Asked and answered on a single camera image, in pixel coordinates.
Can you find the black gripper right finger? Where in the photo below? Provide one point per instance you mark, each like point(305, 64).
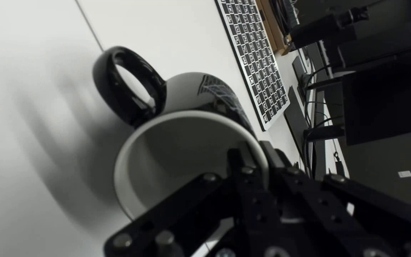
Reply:
point(338, 215)

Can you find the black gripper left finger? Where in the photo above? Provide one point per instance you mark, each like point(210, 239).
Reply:
point(214, 209)

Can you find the black mug white inside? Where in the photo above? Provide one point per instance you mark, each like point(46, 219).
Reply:
point(177, 152)

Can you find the large black monitor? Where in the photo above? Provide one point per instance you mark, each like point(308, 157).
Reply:
point(385, 95)

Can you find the black white checkerboard sheet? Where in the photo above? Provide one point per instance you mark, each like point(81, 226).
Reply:
point(255, 62)

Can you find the black cylindrical bottle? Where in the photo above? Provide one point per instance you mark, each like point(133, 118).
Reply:
point(320, 31)

